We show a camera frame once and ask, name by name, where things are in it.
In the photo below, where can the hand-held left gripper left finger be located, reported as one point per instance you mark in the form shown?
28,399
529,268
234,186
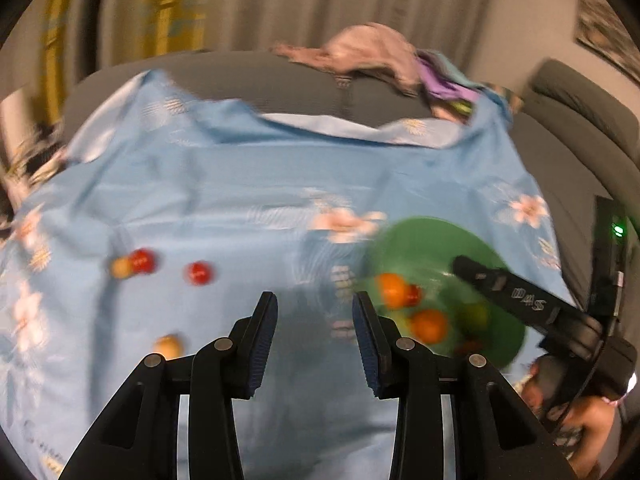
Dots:
260,345

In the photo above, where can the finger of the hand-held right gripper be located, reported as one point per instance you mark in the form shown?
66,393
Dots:
520,295

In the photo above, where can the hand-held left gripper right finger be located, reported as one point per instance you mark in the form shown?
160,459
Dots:
369,345

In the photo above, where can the green tomato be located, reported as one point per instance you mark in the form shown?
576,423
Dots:
475,316

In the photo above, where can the small mandarin orange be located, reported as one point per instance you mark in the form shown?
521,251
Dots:
392,290

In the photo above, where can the large orange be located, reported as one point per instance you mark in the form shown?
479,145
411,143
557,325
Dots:
430,325

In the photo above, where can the red cherry tomato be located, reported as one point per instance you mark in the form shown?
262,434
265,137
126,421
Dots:
200,273
470,346
143,260
415,294

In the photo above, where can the green plastic bowl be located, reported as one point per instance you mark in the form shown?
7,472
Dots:
430,245

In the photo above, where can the tan round longan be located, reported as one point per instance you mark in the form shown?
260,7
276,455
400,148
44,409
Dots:
120,267
167,346

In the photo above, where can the grey sofa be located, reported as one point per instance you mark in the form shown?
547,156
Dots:
565,160

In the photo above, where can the blue floral cloth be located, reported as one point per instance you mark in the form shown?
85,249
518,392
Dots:
225,185

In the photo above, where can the purple cloth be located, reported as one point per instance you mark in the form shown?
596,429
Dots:
442,82

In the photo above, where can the pink crumpled clothing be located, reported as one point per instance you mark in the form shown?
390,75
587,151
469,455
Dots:
365,52

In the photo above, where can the yellow patterned curtain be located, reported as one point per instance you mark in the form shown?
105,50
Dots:
170,5

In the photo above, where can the framed wall picture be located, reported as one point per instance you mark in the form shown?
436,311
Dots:
607,30

